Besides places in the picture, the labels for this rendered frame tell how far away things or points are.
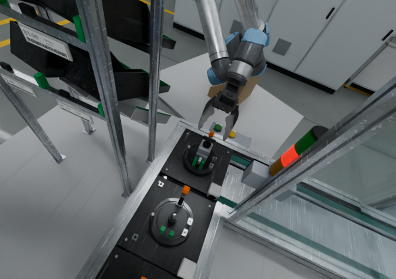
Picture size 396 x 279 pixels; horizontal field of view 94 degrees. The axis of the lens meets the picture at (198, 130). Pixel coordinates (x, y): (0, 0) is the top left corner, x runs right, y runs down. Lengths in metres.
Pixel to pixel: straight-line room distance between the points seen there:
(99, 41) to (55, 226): 0.67
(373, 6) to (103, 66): 3.50
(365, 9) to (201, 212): 3.37
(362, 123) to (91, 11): 0.37
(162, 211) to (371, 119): 0.56
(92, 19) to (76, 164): 0.70
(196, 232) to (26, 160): 0.71
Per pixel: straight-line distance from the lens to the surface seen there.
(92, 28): 0.30
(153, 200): 0.69
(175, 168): 0.74
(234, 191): 0.83
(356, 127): 0.34
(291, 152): 0.43
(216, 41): 0.78
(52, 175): 0.92
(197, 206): 0.70
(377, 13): 3.67
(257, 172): 0.50
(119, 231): 0.69
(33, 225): 0.87
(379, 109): 0.32
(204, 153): 0.68
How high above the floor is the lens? 1.63
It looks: 50 degrees down
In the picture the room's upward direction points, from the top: 19 degrees clockwise
